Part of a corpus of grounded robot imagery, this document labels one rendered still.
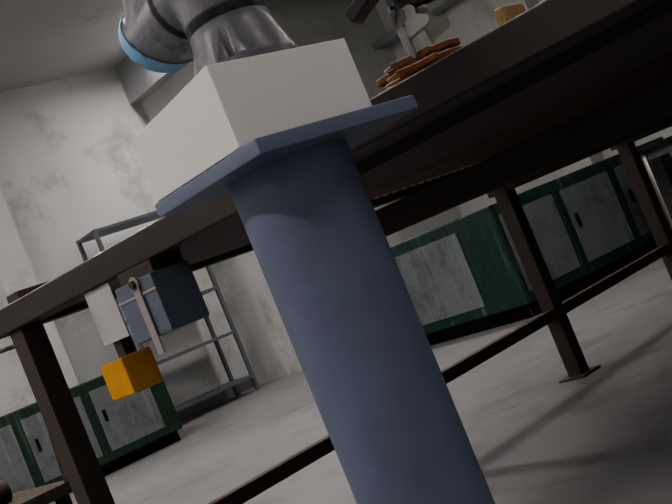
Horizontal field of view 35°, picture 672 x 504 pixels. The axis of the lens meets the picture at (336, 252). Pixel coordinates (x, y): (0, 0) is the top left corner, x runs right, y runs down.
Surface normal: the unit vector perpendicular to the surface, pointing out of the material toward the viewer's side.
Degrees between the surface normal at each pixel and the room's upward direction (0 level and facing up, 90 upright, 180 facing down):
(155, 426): 90
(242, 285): 90
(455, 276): 90
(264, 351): 90
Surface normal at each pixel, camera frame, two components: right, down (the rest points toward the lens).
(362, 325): 0.11, -0.07
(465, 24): -0.73, 0.29
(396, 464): -0.18, 0.05
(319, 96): 0.57, -0.25
